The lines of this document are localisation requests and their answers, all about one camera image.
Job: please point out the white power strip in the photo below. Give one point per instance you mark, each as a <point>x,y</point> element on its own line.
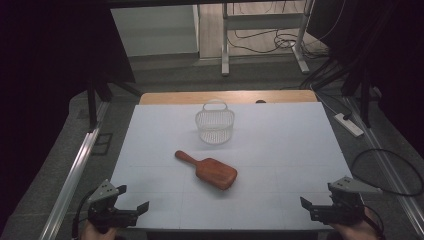
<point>348,124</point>

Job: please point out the aluminium rail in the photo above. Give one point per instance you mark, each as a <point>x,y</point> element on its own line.
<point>390,163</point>
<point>71,181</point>

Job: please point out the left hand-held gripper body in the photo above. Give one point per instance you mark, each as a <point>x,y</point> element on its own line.
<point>103,213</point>

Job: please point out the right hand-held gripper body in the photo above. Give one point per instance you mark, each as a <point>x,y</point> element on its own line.
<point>343,208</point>

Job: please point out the person's left hand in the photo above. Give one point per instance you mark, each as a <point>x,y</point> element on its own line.
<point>96,235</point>

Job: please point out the black tripod stand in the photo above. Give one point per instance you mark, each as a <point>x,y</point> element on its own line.
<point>91,106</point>
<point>365,100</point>

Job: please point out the small dark knob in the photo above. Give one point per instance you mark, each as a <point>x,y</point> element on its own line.
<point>260,101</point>

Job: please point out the brown wooden hairbrush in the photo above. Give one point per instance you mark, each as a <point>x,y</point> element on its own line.
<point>213,173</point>

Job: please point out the white plastic mesh basket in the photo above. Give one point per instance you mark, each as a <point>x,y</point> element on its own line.
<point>215,134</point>

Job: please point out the white metal desk frame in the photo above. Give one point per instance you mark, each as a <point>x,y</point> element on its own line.
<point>263,21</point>

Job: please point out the person's right hand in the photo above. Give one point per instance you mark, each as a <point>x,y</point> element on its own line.
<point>358,231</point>

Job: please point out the wooden table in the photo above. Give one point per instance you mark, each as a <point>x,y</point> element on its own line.
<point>186,98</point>

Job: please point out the white cabinet panel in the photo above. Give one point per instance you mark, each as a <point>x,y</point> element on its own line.
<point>153,30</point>

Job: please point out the black rectangular floor frame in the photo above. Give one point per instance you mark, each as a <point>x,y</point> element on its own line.
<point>101,144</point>

